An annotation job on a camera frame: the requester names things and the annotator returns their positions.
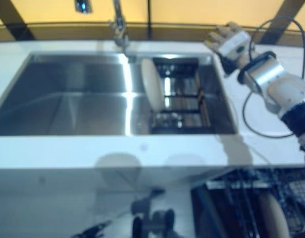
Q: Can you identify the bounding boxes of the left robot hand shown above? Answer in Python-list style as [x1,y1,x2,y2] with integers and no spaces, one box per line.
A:
[72,221,111,238]

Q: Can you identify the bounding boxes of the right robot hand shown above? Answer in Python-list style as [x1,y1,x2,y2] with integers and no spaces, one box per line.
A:
[203,21,252,75]

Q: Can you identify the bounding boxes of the cream round plate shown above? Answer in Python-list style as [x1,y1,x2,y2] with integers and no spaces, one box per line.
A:
[140,59,164,110]
[259,192,291,238]

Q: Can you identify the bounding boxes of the left black robot foot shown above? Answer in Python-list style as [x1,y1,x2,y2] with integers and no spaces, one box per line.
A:
[131,198,153,238]

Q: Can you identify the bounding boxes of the black robot foot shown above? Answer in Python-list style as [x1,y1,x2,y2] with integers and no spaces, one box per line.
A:
[131,198,153,238]
[152,209,176,238]

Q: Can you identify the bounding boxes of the white cabinet door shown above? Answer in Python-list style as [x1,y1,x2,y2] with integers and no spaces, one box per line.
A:
[0,168,151,238]
[148,173,195,238]

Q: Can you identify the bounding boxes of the right black robot foot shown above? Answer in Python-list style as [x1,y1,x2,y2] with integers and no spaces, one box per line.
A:
[152,209,176,238]

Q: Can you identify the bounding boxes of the black dish drying rack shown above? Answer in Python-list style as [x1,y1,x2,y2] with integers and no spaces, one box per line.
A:
[148,57,212,135]

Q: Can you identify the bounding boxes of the chrome gooseneck kitchen faucet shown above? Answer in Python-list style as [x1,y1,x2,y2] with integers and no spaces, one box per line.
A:
[74,0,129,52]

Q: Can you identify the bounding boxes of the stainless steel sink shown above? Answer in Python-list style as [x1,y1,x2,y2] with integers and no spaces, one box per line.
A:
[0,51,239,137]

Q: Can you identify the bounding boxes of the black wire dishwasher rack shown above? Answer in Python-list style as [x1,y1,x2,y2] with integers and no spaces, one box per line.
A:
[191,168,305,238]

